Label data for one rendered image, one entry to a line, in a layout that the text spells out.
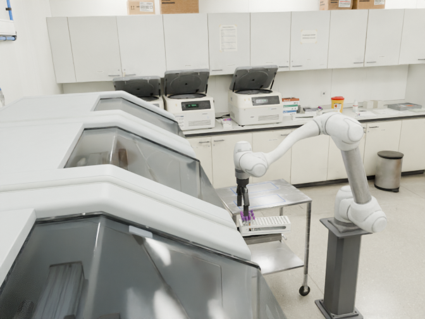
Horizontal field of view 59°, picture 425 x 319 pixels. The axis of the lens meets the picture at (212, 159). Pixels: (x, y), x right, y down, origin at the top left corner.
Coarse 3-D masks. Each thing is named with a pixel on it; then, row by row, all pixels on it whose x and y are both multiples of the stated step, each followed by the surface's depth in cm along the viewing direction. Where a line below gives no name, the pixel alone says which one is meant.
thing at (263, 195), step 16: (224, 192) 283; (256, 192) 281; (272, 192) 280; (288, 192) 279; (240, 208) 256; (256, 208) 255; (272, 208) 258; (256, 256) 296; (272, 256) 296; (288, 256) 295; (304, 256) 282; (272, 272) 277; (304, 272) 285; (304, 288) 288
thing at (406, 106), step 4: (388, 104) 528; (392, 104) 531; (396, 104) 533; (400, 104) 531; (404, 104) 537; (408, 104) 531; (412, 104) 530; (416, 104) 524; (392, 108) 521; (396, 108) 514; (400, 108) 507; (404, 108) 509; (408, 108) 510; (412, 108) 512; (416, 108) 514; (420, 108) 515
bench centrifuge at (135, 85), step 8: (120, 80) 420; (128, 80) 422; (136, 80) 424; (144, 80) 428; (152, 80) 431; (160, 80) 432; (120, 88) 440; (128, 88) 442; (136, 88) 444; (144, 88) 447; (152, 88) 449; (160, 88) 452; (136, 96) 467; (144, 96) 470; (152, 96) 465; (160, 96) 459; (160, 104) 429
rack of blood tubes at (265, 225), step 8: (272, 216) 230; (280, 216) 230; (240, 224) 222; (248, 224) 222; (256, 224) 222; (264, 224) 223; (272, 224) 221; (280, 224) 221; (288, 224) 222; (240, 232) 224; (248, 232) 221; (256, 232) 222; (264, 232) 222; (272, 232) 222; (280, 232) 223; (288, 232) 223
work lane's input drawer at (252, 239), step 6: (264, 234) 225; (270, 234) 225; (276, 234) 225; (282, 234) 234; (246, 240) 222; (252, 240) 223; (258, 240) 224; (264, 240) 225; (270, 240) 226; (276, 240) 226
